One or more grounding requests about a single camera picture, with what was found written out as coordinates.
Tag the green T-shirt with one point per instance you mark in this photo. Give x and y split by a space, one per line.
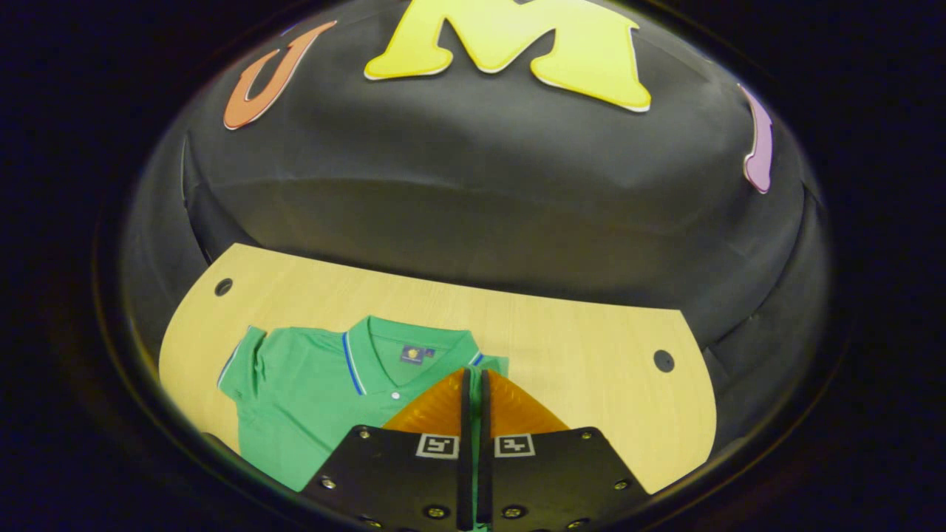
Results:
310 399

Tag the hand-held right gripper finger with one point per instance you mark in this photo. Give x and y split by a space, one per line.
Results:
484 480
466 480

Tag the black backdrop cloth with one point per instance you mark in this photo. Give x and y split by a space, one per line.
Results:
473 207

